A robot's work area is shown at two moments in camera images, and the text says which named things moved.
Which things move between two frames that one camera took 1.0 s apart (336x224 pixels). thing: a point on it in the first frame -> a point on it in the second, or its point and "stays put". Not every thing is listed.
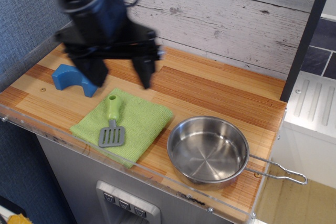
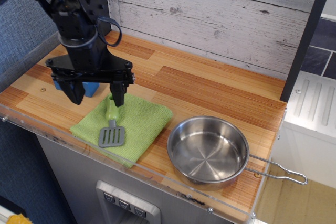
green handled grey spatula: x=112 y=136 stays put
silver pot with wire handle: x=210 y=152 stays put
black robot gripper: x=96 y=27 -> x=92 y=63
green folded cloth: x=144 y=124 stays put
